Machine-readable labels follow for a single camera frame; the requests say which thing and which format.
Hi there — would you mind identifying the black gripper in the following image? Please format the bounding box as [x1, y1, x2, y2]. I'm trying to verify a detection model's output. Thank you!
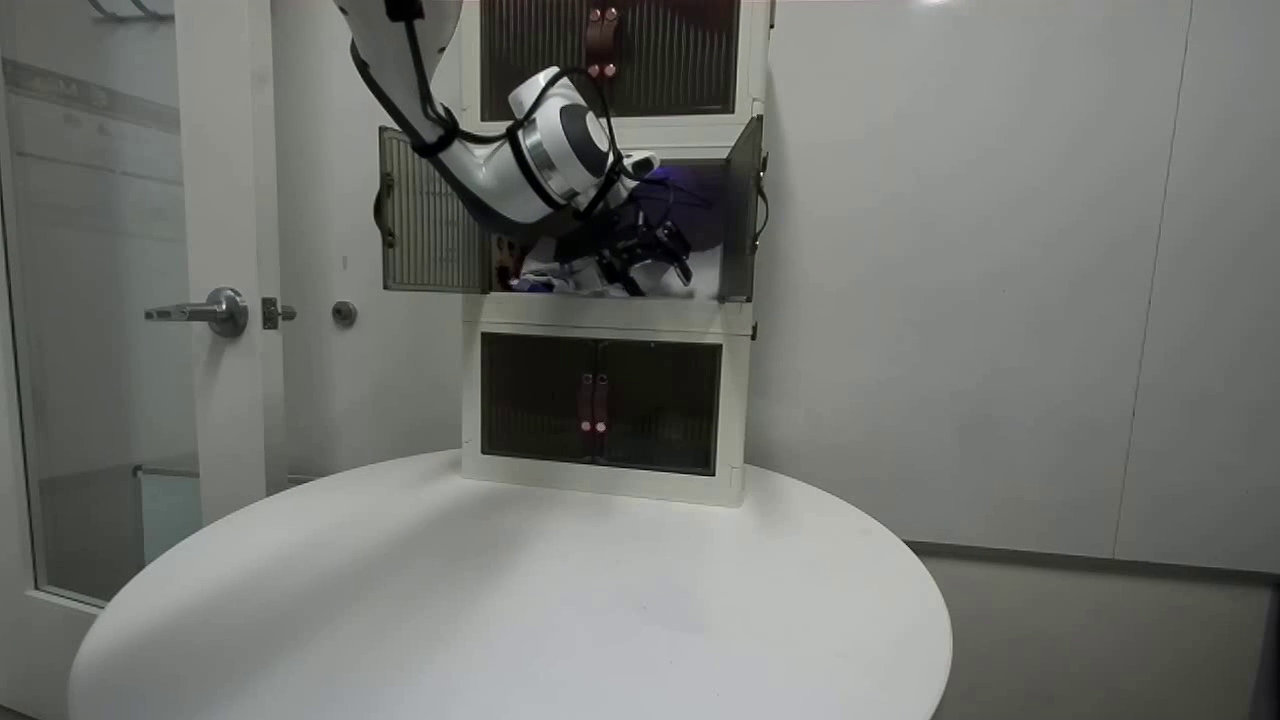
[578, 170, 700, 301]

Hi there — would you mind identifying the white three-shelf cabinet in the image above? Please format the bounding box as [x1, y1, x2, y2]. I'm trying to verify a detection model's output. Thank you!
[456, 0, 774, 511]

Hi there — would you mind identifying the blue and white cloth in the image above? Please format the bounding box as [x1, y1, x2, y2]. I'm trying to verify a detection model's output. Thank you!
[507, 255, 609, 295]

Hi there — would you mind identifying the narrow mesh cabinet door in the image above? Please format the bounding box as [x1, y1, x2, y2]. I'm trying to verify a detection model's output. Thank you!
[716, 111, 774, 306]

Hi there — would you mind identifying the small brown object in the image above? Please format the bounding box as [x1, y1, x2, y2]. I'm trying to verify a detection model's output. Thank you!
[488, 232, 522, 293]

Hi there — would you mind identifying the wide mesh cabinet door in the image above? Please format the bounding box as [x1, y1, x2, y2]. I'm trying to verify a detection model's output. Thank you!
[370, 122, 492, 301]

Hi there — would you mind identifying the white door with glass pane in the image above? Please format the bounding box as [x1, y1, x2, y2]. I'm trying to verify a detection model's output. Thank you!
[0, 0, 290, 720]

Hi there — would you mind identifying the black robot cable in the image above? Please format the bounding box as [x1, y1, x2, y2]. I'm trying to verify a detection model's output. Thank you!
[346, 0, 629, 219]

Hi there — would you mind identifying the silver door lever handle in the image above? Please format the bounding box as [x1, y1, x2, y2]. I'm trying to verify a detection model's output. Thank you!
[139, 284, 255, 338]

